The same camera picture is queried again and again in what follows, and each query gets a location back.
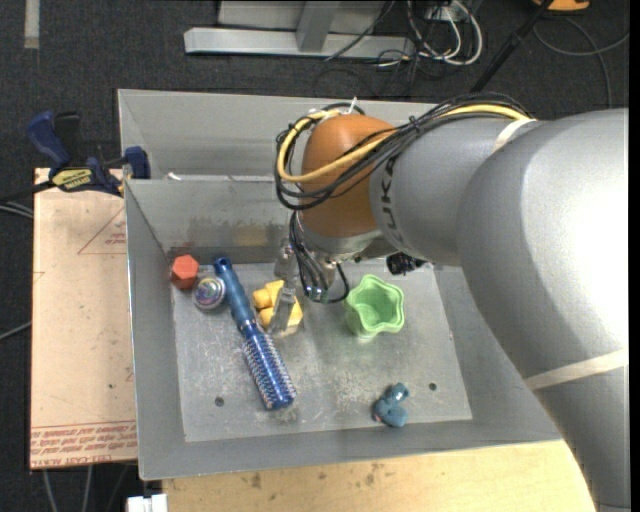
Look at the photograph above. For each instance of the brown cardboard board red print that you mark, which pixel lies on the brown cardboard board red print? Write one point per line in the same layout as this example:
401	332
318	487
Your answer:
80	320

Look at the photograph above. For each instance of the grey metal bin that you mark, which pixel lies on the grey metal bin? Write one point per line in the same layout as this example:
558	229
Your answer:
330	380

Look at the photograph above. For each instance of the shiny silver spinning top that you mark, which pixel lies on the shiny silver spinning top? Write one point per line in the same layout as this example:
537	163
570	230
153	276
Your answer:
209	293

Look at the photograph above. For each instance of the black cylinder on white bracket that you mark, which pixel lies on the black cylinder on white bracket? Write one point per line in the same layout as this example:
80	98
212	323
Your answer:
400	263

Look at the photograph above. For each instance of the blue hairbrush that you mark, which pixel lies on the blue hairbrush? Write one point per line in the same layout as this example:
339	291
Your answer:
255	340

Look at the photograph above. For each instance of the green star-shaped cup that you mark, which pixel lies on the green star-shaped cup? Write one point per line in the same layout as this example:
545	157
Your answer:
374	307

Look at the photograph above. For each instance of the red hexagonal block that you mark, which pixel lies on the red hexagonal block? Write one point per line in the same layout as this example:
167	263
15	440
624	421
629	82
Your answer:
184	271

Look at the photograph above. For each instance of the blue toy animal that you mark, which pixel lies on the blue toy animal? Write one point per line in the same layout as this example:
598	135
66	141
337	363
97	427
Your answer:
392	406

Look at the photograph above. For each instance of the yellow toy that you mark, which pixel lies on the yellow toy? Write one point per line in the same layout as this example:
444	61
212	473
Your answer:
264	299

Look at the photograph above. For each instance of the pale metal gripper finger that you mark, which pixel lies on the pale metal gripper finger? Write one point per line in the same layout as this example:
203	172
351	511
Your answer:
285	310
285	262

